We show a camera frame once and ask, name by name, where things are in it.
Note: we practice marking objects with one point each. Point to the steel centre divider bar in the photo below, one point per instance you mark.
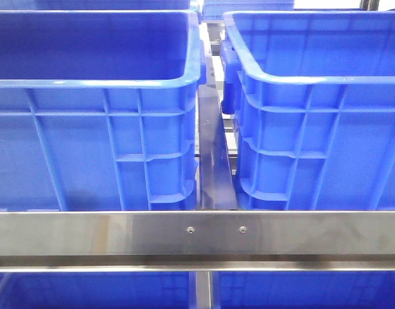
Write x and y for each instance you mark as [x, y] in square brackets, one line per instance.
[217, 191]

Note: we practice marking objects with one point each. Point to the large blue crate left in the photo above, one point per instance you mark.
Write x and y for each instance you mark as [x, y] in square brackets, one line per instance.
[97, 110]

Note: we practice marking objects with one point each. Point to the large blue crate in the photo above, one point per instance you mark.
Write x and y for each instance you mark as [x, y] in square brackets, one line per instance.
[313, 99]
[97, 110]

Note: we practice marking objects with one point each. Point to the large blue crate right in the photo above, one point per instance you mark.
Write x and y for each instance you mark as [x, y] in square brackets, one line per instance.
[313, 99]

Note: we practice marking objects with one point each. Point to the blue crate lower right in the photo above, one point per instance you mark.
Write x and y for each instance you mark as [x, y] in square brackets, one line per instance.
[337, 289]

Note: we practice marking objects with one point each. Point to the blue crate rear right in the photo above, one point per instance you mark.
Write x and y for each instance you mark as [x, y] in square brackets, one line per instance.
[213, 10]

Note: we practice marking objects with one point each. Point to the blue crate lower left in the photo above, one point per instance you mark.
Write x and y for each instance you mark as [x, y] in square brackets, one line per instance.
[98, 290]

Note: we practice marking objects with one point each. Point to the blue crate rear left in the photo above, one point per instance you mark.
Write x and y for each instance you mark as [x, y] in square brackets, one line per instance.
[100, 5]

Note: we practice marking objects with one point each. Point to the left rail screw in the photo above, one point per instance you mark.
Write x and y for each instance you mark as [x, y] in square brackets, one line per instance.
[190, 229]

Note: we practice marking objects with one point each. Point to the rail screw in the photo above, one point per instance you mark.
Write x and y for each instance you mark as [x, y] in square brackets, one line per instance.
[190, 229]
[242, 229]

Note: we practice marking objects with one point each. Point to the right rail screw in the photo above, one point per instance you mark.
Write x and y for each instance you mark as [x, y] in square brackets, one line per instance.
[242, 229]

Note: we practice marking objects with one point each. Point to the stainless steel front rail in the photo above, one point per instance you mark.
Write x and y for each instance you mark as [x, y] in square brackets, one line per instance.
[159, 241]

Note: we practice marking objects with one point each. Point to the steel lower vertical post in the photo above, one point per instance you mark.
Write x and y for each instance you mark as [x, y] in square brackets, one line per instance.
[204, 289]

